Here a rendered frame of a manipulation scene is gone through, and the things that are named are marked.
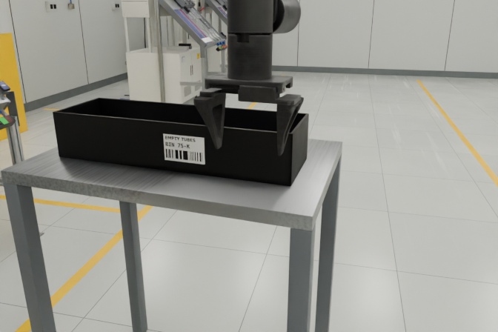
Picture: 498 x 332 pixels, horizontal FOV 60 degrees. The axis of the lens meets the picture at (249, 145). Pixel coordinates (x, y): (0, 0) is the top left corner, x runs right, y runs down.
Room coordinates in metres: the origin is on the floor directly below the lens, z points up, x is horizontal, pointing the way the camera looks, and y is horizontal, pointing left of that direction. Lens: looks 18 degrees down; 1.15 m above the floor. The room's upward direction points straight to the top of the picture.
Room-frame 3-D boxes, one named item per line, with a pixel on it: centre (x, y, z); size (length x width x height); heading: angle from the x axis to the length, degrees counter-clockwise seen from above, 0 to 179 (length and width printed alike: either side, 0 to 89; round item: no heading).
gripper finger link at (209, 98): (0.56, 0.03, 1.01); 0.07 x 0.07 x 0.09; 72
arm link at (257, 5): (0.56, 0.00, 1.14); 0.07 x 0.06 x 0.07; 152
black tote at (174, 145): (0.97, 0.16, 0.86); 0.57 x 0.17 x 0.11; 72
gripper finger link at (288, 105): (0.54, -0.03, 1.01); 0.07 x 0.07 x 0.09; 72
